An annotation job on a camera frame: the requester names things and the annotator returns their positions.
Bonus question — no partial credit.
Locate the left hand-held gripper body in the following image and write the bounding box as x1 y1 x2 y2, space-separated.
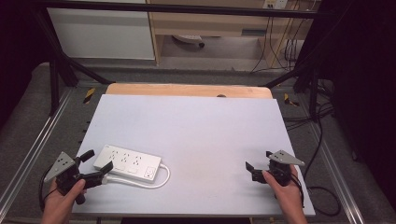
43 151 87 205

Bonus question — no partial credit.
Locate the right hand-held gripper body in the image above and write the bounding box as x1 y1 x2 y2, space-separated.
266 149 306 188

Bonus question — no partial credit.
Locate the person's right hand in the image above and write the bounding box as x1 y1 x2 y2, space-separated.
262 164 304 216

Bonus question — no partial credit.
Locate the person's left hand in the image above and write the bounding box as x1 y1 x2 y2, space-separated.
41 177 87 217

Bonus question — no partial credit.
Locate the wooden table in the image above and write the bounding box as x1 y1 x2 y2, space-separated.
105 82 275 100

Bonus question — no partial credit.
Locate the white cabinet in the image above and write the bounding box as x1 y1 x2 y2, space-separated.
46 0 156 61

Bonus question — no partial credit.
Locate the white floor power strip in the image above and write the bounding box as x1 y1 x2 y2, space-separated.
172 34 206 49

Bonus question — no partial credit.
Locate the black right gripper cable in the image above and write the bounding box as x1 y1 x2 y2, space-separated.
290 173 306 209

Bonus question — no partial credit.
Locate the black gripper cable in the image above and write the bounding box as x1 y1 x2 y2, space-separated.
290 173 306 209
38 166 59 213

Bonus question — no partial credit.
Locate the aluminium floor rail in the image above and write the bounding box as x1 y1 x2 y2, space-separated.
0 88 73 206
306 119 366 224

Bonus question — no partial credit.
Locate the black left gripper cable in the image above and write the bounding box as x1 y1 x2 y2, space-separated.
38 166 59 213

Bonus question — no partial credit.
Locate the black floor cable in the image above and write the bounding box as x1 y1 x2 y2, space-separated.
303 102 342 217

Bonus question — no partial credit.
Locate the white power strip cable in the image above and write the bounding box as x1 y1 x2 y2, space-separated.
104 163 172 190

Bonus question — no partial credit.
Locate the bundle of hanging black cables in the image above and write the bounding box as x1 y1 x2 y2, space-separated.
250 8 307 75

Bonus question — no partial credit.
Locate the white wall socket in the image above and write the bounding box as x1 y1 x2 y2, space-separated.
262 0 289 10

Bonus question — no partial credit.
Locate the black metal frame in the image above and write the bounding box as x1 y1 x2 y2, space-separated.
31 0 335 120

